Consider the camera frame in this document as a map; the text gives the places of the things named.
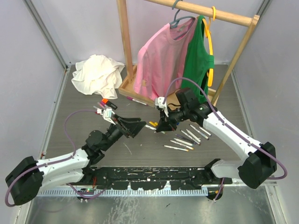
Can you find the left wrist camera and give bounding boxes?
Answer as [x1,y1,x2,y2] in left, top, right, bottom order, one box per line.
[96,108,115,124]

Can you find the green cap marker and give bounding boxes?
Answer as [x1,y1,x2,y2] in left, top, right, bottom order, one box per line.
[145,125,156,130]

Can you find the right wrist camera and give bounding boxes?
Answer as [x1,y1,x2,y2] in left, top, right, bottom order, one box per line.
[154,97,169,117]

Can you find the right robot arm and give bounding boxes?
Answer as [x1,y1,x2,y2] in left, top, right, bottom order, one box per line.
[154,88,277,189]

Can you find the white marker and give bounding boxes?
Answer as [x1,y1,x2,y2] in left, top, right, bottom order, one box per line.
[199,126,212,136]

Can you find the pink t-shirt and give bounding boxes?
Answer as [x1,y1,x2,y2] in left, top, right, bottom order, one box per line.
[133,18,197,100]

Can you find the wooden clothes rack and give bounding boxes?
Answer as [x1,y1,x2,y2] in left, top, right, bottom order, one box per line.
[116,0,260,128]

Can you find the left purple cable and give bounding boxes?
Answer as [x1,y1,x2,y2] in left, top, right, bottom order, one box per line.
[4,109,108,207]

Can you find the yellow clothes hanger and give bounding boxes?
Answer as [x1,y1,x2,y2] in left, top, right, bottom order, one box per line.
[201,6,216,87]

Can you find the yellow cap marker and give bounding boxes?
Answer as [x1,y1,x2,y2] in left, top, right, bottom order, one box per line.
[170,140,194,150]

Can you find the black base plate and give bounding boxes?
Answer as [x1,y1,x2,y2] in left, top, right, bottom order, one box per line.
[72,167,221,190]

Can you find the green tank top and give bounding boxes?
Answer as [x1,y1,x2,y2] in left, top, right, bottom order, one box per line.
[183,15,214,95]

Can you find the orange black highlighter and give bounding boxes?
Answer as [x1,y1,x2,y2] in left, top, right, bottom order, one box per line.
[101,98,118,110]

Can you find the teal cap marker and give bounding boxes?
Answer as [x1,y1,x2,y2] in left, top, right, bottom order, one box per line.
[174,138,193,147]

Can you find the grey cap marker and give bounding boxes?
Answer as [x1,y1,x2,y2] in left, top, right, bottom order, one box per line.
[186,129,201,144]

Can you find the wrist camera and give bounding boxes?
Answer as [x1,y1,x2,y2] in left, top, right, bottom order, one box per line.
[96,108,115,124]
[154,97,169,117]

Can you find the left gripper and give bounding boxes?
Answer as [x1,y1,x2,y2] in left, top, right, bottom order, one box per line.
[101,114,145,152]

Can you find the blue cap marker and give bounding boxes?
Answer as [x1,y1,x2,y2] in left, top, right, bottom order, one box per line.
[189,124,209,140]

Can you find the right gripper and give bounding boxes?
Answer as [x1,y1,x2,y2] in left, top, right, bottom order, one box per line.
[156,105,189,132]

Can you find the grey cable duct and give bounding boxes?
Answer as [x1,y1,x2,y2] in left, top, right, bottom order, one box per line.
[38,187,208,197]

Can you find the pink cap marker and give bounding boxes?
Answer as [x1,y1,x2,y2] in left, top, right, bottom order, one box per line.
[94,101,112,114]

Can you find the magenta cap marker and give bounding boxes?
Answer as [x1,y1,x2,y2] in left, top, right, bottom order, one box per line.
[126,96,148,106]

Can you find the white crumpled cloth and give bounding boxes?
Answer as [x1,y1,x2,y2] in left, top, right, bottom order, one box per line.
[71,55,125,99]

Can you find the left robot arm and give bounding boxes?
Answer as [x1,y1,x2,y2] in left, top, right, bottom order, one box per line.
[5,115,146,207]

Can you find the grey clothes hanger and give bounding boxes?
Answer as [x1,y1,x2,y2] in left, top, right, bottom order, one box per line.
[169,9,196,40]

